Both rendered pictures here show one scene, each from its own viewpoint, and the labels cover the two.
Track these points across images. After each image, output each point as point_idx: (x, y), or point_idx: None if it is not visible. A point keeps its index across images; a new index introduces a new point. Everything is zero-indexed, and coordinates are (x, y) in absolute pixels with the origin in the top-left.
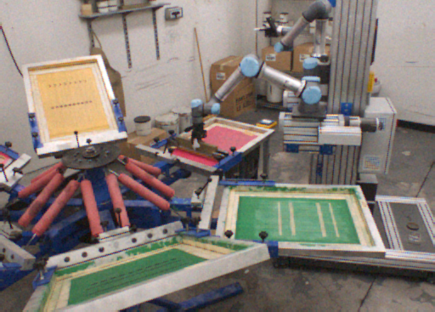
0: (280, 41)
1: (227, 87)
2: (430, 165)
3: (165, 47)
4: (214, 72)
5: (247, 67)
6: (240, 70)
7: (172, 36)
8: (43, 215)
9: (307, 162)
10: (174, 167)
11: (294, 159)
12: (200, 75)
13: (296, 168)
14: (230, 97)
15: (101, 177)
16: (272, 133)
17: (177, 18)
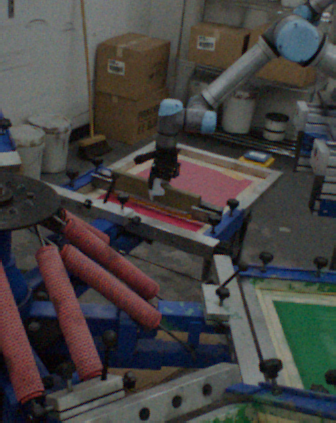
0: (308, 2)
1: (231, 82)
2: None
3: None
4: (104, 59)
5: (295, 42)
6: (279, 46)
7: None
8: None
9: (274, 232)
10: (39, 226)
11: (251, 225)
12: (79, 60)
13: (258, 242)
14: (130, 108)
15: (8, 250)
16: (279, 179)
17: None
